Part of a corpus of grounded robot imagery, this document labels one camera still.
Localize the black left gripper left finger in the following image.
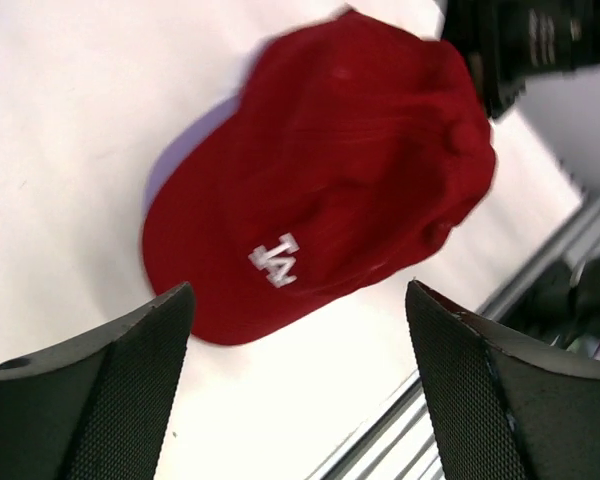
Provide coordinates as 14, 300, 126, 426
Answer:
0, 283, 195, 480

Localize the aluminium mounting rail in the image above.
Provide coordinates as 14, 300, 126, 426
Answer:
314, 193, 600, 479

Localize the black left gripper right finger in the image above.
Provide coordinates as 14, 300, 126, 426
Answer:
405, 281, 600, 480

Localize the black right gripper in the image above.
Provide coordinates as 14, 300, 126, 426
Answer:
442, 0, 600, 119

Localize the red baseball cap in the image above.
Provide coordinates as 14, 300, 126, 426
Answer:
141, 9, 496, 346

